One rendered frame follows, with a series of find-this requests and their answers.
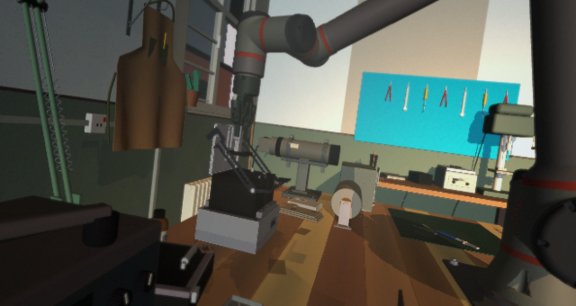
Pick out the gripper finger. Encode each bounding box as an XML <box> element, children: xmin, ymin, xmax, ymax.
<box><xmin>243</xmin><ymin>98</ymin><xmax>257</xmax><ymax>127</ymax></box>
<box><xmin>229</xmin><ymin>96</ymin><xmax>245</xmax><ymax>126</ymax></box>

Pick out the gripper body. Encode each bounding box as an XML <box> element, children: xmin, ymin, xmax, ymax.
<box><xmin>231</xmin><ymin>73</ymin><xmax>262</xmax><ymax>102</ymax></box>

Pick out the green jointed lamp arm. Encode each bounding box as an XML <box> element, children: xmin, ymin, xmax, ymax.
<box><xmin>14</xmin><ymin>0</ymin><xmax>83</xmax><ymax>206</ymax></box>

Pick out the potted green plant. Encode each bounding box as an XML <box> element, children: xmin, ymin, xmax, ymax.
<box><xmin>184</xmin><ymin>69</ymin><xmax>202</xmax><ymax>108</ymax></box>

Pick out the window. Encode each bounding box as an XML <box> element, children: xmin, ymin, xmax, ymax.
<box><xmin>178</xmin><ymin>0</ymin><xmax>273</xmax><ymax>116</ymax></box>

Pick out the grey collimator tube on stand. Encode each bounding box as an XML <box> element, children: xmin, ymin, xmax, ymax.
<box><xmin>256</xmin><ymin>135</ymin><xmax>342</xmax><ymax>203</ymax></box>

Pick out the brown work apron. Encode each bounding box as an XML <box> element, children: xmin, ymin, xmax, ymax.
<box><xmin>106</xmin><ymin>3</ymin><xmax>188</xmax><ymax>153</ymax></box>

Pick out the white radiator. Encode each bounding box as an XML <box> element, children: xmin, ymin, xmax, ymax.
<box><xmin>180</xmin><ymin>176</ymin><xmax>213</xmax><ymax>223</ymax></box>

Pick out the grey tool on layered plate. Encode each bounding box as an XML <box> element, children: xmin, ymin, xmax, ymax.
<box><xmin>278</xmin><ymin>196</ymin><xmax>326</xmax><ymax>223</ymax></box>

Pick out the white pole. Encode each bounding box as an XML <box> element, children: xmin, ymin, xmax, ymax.
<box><xmin>148</xmin><ymin>148</ymin><xmax>163</xmax><ymax>218</ymax></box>

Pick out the grey box with cream drum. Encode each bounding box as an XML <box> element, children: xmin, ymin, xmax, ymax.
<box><xmin>330</xmin><ymin>160</ymin><xmax>381</xmax><ymax>230</ymax></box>

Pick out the brown bottle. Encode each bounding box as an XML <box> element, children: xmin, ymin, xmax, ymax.
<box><xmin>152</xmin><ymin>207</ymin><xmax>170</xmax><ymax>243</ymax></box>

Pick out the open dark case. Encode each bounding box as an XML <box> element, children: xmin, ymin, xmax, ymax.
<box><xmin>153</xmin><ymin>239</ymin><xmax>216</xmax><ymax>305</ymax></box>

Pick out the black box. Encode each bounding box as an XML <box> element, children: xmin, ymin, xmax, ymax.
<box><xmin>407</xmin><ymin>169</ymin><xmax>435</xmax><ymax>186</ymax></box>

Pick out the blue pegboard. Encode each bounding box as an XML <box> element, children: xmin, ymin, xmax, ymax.
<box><xmin>353</xmin><ymin>70</ymin><xmax>522</xmax><ymax>160</ymax></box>

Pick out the grey flat tray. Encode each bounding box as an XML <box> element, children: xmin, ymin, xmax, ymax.
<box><xmin>223</xmin><ymin>294</ymin><xmax>265</xmax><ymax>306</ymax></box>

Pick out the wooden workbench with green cupboards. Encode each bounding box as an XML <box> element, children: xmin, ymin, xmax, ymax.
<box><xmin>375</xmin><ymin>175</ymin><xmax>510</xmax><ymax>227</ymax></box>

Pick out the dark thin tool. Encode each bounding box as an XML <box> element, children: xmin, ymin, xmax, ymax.
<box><xmin>410</xmin><ymin>221</ymin><xmax>440</xmax><ymax>237</ymax></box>

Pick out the white instrument box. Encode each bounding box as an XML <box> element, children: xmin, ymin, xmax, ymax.
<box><xmin>433</xmin><ymin>164</ymin><xmax>479</xmax><ymax>194</ymax></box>

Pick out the green cutting mat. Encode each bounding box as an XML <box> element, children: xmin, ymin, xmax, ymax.
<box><xmin>387</xmin><ymin>206</ymin><xmax>503</xmax><ymax>257</ymax></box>

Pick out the dark machine with knobs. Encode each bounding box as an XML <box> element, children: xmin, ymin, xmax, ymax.
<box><xmin>0</xmin><ymin>194</ymin><xmax>164</xmax><ymax>306</ymax></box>

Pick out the green drill press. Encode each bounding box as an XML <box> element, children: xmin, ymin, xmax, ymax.
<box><xmin>481</xmin><ymin>102</ymin><xmax>536</xmax><ymax>195</ymax></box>

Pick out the black folding camera body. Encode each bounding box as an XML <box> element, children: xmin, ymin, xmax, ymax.
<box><xmin>208</xmin><ymin>169</ymin><xmax>281</xmax><ymax>221</ymax></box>

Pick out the grey camera stand box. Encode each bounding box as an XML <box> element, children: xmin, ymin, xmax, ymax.
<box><xmin>193</xmin><ymin>201</ymin><xmax>282</xmax><ymax>256</ymax></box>

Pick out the white wall socket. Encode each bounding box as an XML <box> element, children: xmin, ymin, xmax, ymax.
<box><xmin>84</xmin><ymin>112</ymin><xmax>110</xmax><ymax>135</ymax></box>

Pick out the blue handled screwdriver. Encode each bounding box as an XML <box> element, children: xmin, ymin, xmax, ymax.
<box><xmin>435</xmin><ymin>228</ymin><xmax>482</xmax><ymax>251</ymax></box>

